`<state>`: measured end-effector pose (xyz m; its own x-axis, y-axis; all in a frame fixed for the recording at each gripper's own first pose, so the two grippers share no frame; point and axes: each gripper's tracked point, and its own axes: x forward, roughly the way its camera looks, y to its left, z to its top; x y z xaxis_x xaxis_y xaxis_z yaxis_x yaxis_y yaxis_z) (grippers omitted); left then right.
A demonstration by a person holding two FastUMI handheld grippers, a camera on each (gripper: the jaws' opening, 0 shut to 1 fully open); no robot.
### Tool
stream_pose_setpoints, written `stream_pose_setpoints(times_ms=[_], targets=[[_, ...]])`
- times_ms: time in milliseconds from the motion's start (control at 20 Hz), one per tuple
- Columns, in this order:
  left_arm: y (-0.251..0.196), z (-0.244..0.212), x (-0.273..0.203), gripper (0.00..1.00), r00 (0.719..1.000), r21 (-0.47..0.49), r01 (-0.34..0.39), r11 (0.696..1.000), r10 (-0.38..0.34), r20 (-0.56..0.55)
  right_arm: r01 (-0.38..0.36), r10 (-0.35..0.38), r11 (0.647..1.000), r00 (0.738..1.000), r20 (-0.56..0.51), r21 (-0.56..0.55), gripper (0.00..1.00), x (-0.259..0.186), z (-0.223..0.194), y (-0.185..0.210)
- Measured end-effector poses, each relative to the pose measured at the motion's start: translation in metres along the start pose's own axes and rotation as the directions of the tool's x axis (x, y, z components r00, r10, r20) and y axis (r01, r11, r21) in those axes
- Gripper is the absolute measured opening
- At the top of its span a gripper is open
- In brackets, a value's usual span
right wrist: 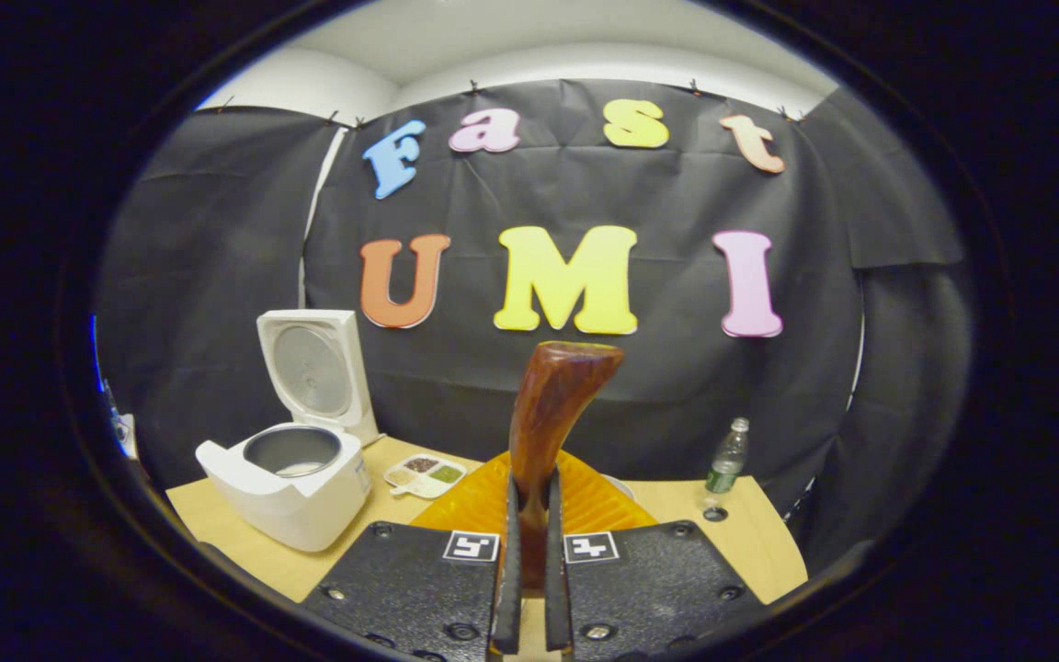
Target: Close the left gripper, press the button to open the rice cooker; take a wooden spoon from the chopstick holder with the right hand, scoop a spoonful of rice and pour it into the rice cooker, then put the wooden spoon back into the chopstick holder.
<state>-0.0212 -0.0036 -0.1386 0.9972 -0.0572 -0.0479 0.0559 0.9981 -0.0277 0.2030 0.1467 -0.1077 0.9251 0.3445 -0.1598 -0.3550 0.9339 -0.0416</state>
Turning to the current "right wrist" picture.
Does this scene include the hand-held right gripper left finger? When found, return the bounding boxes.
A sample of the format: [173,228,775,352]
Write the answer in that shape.
[300,451,523,659]

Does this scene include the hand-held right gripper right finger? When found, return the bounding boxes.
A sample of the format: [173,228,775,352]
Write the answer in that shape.
[543,451,774,662]

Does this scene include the white rice cooker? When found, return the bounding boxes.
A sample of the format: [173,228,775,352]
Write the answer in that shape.
[196,310,381,553]

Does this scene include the brown wooden spoon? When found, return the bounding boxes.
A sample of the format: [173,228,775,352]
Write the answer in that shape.
[508,341,625,589]

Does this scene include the white divided seasoning tray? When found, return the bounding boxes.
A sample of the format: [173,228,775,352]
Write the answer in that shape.
[383,453,468,499]

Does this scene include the clear plastic water bottle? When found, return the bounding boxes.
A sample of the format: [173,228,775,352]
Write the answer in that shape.
[705,417,751,497]

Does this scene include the black backdrop cloth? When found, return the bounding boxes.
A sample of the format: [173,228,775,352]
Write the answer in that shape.
[93,78,976,571]

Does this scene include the white object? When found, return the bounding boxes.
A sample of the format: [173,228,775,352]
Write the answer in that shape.
[102,382,140,461]

